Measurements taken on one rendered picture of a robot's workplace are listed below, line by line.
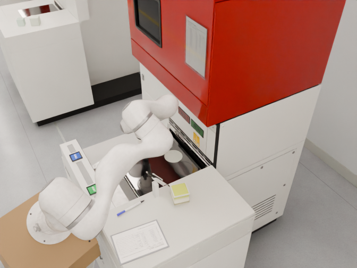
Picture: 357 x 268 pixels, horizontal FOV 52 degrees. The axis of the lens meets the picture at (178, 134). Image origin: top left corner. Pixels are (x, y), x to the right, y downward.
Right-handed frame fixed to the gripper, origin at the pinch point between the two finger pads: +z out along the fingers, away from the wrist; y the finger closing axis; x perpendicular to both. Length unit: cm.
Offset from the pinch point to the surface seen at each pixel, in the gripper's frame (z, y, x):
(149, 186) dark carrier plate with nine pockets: 2.2, 19.2, 4.4
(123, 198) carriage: 4.1, 25.7, -7.9
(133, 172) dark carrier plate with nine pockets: 2.1, 9.7, -5.0
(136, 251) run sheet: -4, 60, 4
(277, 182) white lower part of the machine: 39, -21, 81
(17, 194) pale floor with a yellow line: 92, -46, -115
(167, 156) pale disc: 2.0, -3.1, 11.9
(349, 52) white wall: -11, -106, 138
